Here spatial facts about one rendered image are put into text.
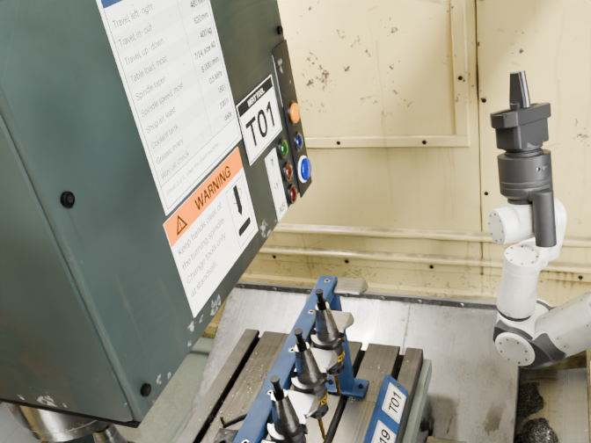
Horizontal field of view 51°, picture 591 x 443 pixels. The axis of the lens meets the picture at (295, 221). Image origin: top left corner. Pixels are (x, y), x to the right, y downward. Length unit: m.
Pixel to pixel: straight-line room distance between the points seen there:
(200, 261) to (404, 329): 1.26
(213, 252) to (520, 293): 0.74
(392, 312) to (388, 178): 0.42
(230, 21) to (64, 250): 0.32
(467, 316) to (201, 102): 1.32
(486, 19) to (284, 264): 0.92
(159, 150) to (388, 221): 1.22
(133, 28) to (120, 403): 0.30
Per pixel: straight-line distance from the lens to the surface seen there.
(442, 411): 1.72
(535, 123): 1.13
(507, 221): 1.12
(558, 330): 1.24
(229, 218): 0.65
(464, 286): 1.79
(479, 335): 1.78
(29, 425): 0.77
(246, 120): 0.68
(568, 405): 1.84
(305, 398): 1.11
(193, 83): 0.60
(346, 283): 1.34
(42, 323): 0.53
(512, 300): 1.25
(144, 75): 0.53
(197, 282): 0.60
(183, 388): 2.15
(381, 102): 1.54
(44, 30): 0.46
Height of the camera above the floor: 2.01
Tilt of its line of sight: 30 degrees down
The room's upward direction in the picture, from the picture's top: 11 degrees counter-clockwise
